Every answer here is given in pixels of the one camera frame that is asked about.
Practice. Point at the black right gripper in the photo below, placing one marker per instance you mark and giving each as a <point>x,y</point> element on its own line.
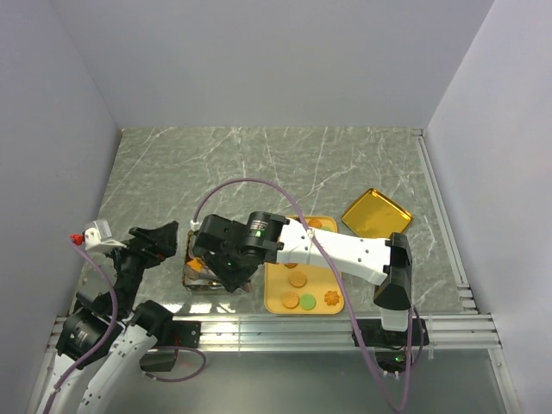
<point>231,279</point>

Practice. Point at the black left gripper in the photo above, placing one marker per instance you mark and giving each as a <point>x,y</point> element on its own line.
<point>153,244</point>

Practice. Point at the orange fish cookie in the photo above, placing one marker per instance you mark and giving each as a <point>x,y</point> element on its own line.
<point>195,264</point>

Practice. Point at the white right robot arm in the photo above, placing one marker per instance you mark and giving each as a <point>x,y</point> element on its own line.
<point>233,251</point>

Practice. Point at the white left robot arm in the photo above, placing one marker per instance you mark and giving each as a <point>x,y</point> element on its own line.
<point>108,334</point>

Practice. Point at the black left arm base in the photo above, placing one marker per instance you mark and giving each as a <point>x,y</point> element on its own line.
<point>172,336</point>

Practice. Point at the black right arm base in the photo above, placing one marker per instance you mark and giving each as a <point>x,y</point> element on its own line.
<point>391,346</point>

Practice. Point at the gold cookie tin box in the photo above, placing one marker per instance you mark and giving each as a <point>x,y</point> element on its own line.
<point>189,278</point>

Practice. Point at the round waffle cookie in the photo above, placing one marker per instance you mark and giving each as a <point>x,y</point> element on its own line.
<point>297,279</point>
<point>315,223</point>
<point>290,300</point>

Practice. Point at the green round cookie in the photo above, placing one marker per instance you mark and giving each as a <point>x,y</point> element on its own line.
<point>307,302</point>

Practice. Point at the flower shaped cookie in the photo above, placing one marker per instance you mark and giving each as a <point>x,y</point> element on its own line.
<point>332,298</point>

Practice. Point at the gold tin lid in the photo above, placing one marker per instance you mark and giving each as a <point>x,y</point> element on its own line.
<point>374,215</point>

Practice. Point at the aluminium front rail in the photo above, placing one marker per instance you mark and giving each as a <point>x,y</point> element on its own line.
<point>271,333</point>

